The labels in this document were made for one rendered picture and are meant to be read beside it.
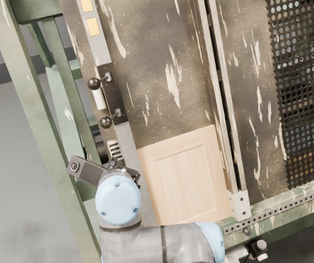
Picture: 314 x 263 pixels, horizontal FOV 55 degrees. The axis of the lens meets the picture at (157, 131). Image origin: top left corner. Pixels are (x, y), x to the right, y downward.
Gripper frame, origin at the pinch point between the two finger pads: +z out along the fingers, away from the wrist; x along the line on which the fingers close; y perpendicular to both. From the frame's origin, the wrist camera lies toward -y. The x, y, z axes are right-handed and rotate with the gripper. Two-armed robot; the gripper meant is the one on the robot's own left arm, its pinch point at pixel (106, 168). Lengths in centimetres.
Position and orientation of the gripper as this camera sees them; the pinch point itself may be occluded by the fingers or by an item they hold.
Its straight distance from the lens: 86.2
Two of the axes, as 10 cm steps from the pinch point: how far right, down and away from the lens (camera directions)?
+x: 3.9, -9.2, 0.5
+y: 9.1, 3.9, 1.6
